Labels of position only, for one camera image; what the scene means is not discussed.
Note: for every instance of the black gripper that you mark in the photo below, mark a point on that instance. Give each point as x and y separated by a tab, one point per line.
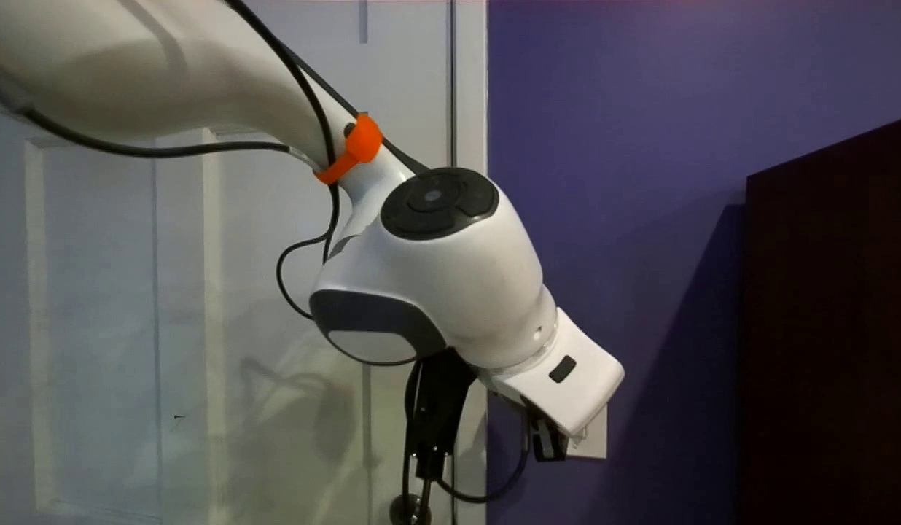
441	399

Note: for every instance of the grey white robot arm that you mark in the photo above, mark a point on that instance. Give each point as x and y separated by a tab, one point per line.
451	281

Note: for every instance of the dark metal door knob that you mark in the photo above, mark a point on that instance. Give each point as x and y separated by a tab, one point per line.
406	510

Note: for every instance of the white panel door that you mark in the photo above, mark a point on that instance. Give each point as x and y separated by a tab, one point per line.
130	339

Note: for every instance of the dark wood cabinet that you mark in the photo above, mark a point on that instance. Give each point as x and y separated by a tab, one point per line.
839	339

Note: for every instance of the white door frame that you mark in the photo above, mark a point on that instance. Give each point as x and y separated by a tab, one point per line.
470	88

